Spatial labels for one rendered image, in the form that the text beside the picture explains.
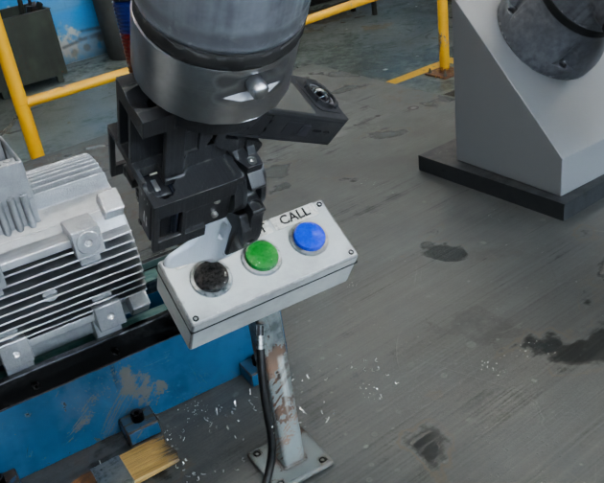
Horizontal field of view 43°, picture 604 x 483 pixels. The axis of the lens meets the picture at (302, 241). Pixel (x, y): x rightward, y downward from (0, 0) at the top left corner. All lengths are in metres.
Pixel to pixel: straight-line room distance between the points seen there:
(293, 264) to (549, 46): 0.72
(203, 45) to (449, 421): 0.60
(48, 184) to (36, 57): 4.83
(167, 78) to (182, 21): 0.04
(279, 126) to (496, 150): 0.87
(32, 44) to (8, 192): 4.84
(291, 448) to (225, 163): 0.42
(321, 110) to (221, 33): 0.17
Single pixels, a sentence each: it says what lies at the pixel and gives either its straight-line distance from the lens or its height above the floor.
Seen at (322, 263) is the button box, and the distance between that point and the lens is 0.69.
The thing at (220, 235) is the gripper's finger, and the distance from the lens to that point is 0.56.
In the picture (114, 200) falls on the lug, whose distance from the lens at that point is 0.81.
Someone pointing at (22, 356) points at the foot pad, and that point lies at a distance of 0.83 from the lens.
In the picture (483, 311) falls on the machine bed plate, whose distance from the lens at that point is 1.04.
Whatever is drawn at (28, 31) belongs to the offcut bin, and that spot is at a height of 0.40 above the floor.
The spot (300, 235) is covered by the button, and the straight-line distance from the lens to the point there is 0.69.
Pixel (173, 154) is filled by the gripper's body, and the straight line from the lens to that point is 0.46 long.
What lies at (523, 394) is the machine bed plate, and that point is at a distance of 0.92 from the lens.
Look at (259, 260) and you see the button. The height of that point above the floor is 1.07.
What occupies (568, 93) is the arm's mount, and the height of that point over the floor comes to 0.96.
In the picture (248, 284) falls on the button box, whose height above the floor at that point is 1.05.
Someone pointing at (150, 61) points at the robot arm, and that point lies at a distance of 0.40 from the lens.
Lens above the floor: 1.40
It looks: 29 degrees down
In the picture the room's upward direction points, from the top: 8 degrees counter-clockwise
